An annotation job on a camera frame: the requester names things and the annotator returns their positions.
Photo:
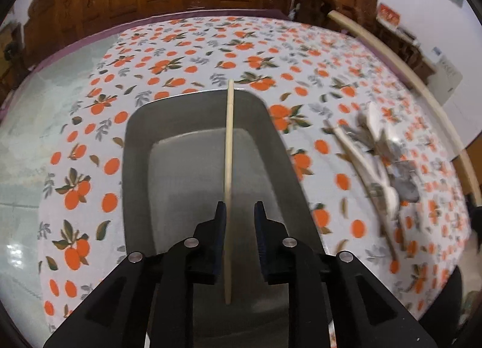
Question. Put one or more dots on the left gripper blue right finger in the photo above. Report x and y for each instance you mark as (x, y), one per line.
(332, 299)

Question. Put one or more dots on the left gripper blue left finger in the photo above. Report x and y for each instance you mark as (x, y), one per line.
(148, 301)

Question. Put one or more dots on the white plastic fork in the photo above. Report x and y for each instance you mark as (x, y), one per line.
(373, 176)

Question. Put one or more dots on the metal fork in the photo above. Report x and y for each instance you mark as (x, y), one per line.
(401, 178)

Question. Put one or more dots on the white plastic soup spoon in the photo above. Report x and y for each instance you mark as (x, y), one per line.
(386, 141)

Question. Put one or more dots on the dark brown chopstick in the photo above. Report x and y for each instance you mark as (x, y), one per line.
(384, 225)

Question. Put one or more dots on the grey metal tray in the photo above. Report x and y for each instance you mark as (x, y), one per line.
(173, 179)

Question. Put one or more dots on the orange print tablecloth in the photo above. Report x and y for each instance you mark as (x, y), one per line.
(306, 76)

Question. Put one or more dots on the wooden side table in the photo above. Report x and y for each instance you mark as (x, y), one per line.
(406, 51)

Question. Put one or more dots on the white router box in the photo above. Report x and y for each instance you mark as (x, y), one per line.
(436, 53)

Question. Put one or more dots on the red calendar card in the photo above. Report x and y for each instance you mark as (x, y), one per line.
(388, 15)

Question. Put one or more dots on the large white wall panel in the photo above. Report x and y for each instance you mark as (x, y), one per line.
(443, 83)

